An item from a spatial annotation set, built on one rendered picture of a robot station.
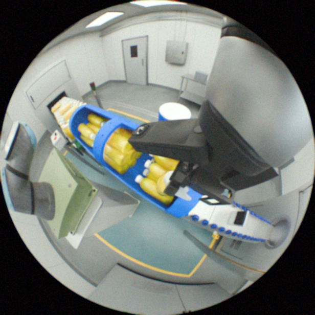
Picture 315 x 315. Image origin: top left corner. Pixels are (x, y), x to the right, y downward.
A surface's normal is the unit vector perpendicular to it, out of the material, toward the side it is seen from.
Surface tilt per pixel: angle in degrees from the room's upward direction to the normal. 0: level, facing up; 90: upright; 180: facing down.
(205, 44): 90
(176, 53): 90
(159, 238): 0
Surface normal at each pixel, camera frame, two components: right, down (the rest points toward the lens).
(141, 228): 0.04, -0.45
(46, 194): 0.82, -0.56
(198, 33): -0.48, 0.77
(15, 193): 1.00, -0.05
